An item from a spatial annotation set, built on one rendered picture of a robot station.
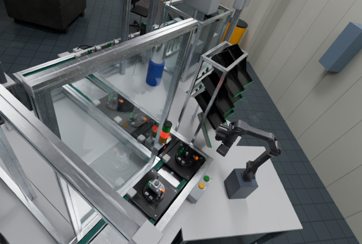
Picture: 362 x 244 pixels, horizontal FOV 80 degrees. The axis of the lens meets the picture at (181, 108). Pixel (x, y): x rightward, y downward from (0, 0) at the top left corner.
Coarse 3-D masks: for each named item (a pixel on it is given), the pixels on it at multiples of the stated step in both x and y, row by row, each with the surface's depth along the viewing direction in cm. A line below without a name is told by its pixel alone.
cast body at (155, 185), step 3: (156, 180) 129; (150, 183) 132; (153, 183) 128; (156, 183) 128; (159, 183) 129; (150, 186) 130; (153, 186) 128; (156, 186) 127; (159, 186) 131; (153, 189) 130; (156, 189) 128; (156, 192) 130
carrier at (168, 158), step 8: (176, 144) 166; (184, 144) 168; (168, 152) 159; (176, 152) 161; (184, 152) 160; (192, 152) 165; (168, 160) 153; (176, 160) 155; (184, 160) 156; (200, 160) 162; (176, 168) 152; (184, 168) 154; (192, 168) 155; (184, 176) 149
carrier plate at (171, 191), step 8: (152, 168) 148; (144, 176) 142; (152, 176) 143; (160, 176) 145; (136, 184) 137; (144, 184) 138; (168, 184) 142; (168, 192) 138; (176, 192) 140; (136, 200) 130; (144, 200) 131; (168, 200) 135; (144, 208) 128; (152, 208) 129; (160, 208) 130; (152, 216) 126
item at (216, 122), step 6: (198, 96) 155; (204, 96) 163; (210, 96) 164; (198, 102) 157; (204, 102) 153; (204, 108) 155; (216, 108) 164; (210, 114) 160; (216, 114) 163; (210, 120) 155; (216, 120) 161; (222, 120) 164; (216, 126) 158
